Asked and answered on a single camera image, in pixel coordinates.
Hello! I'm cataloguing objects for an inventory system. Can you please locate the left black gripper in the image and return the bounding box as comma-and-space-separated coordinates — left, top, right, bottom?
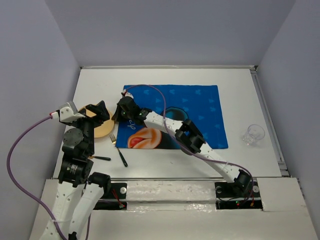
61, 99, 110, 154

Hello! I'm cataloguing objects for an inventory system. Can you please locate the tan round plate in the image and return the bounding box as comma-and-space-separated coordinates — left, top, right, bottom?
79, 106, 115, 139

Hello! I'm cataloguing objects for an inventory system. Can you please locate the gold fork dark handle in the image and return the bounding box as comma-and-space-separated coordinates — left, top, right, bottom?
109, 133, 128, 168

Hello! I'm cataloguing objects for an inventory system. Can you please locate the gold knife dark handle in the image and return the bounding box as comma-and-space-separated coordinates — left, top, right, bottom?
89, 155, 111, 161

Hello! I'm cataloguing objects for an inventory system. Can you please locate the blue Mickey placemat cloth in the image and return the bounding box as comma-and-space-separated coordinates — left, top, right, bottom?
116, 84, 229, 150

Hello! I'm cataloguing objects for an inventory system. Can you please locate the clear plastic cup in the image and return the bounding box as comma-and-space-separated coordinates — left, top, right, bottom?
242, 124, 266, 146

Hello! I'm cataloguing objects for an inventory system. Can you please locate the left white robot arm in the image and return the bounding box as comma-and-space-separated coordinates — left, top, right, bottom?
40, 101, 111, 240

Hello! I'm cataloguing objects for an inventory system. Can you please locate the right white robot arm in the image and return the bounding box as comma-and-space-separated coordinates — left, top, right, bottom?
112, 96, 254, 198

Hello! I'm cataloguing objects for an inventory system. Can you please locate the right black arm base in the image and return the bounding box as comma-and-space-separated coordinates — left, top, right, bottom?
214, 180, 263, 210

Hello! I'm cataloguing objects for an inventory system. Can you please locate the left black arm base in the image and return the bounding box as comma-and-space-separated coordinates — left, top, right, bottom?
94, 182, 128, 211

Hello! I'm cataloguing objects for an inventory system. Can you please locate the white taped front panel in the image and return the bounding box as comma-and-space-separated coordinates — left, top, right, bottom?
126, 180, 216, 212

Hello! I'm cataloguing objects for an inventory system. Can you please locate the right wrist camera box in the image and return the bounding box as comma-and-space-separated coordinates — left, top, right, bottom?
121, 91, 134, 99

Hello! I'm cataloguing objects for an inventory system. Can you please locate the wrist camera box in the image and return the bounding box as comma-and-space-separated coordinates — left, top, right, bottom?
49, 101, 85, 123
121, 91, 134, 99

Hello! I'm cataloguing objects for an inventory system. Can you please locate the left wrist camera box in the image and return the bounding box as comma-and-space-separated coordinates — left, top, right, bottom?
49, 101, 85, 123

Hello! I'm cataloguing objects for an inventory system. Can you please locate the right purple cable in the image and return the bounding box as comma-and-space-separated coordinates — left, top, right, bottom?
122, 84, 256, 207

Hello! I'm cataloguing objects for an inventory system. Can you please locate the purple cable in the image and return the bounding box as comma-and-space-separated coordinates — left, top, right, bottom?
122, 84, 256, 207
6, 113, 91, 240

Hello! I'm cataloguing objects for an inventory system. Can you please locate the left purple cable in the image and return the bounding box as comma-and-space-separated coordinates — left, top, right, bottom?
6, 113, 91, 240

